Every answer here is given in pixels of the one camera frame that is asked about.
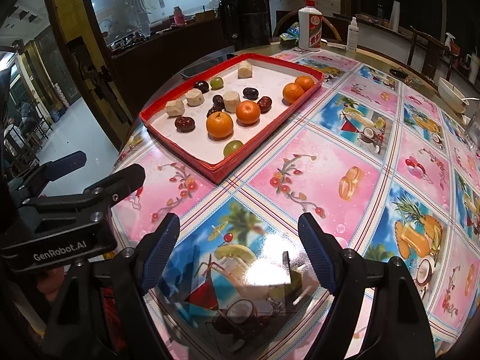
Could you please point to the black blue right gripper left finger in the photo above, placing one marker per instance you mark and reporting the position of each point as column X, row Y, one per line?
column 100, row 311

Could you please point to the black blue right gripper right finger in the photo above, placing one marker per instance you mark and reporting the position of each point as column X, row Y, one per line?
column 398, row 327

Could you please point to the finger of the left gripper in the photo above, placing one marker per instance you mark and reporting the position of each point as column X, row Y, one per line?
column 33, row 181
column 114, row 188

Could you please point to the beige cake piece back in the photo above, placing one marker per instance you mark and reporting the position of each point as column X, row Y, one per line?
column 175, row 108

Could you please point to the orange mandarin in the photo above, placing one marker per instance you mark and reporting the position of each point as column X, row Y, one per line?
column 248, row 112
column 292, row 92
column 305, row 82
column 219, row 125

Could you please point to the beige cylinder cake piece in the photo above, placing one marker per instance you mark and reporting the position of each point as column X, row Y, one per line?
column 231, row 101

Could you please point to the green grape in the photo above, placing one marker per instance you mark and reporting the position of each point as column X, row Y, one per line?
column 232, row 147
column 216, row 83

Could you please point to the dark red jujube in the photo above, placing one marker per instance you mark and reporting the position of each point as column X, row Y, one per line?
column 264, row 104

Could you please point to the person's left hand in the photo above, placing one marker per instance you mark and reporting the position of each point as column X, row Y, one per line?
column 50, row 284

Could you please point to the red rimmed white tray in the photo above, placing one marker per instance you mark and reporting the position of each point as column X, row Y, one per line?
column 205, row 153

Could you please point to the dark plum in tray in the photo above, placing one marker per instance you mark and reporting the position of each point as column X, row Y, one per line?
column 202, row 85

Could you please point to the green grape in tray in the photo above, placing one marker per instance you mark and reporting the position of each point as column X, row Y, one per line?
column 216, row 83

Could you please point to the colourful fruit print tablecloth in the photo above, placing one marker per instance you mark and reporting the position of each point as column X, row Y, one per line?
column 377, row 164

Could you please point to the beige cake piece in tray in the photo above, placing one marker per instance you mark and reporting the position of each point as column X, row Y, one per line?
column 245, row 70

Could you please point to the clear glass pitcher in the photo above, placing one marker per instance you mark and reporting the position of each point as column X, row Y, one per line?
column 473, row 129

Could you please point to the white ceramic bowl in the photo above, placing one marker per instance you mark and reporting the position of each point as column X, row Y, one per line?
column 454, row 98

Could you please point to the black ashtray on table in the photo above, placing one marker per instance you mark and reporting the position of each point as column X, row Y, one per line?
column 398, row 73

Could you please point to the white red liquor bottle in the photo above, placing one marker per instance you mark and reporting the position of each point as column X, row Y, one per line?
column 309, row 26

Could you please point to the white spray bottle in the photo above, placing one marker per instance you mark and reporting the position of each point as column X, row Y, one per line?
column 352, row 35

